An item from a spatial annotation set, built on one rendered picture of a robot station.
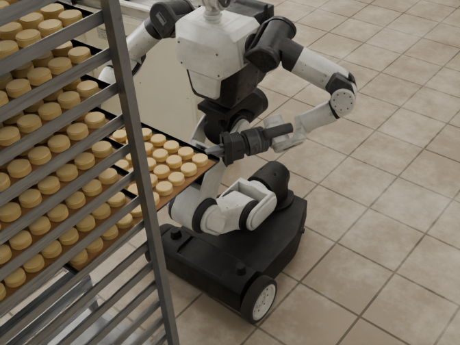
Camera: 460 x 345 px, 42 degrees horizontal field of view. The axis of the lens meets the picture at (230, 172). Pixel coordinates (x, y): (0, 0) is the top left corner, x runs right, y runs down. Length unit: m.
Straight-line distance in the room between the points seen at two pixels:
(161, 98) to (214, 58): 1.17
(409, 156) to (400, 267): 0.82
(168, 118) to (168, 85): 0.20
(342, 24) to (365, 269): 2.44
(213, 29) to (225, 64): 0.12
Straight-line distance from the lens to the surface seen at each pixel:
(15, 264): 1.46
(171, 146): 1.97
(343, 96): 1.89
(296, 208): 2.76
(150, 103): 3.17
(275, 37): 1.90
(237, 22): 1.99
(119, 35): 1.37
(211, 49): 1.95
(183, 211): 2.23
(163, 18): 2.13
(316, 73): 1.89
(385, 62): 4.26
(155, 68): 3.01
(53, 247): 1.58
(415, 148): 3.47
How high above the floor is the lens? 2.05
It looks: 39 degrees down
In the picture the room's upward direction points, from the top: 4 degrees counter-clockwise
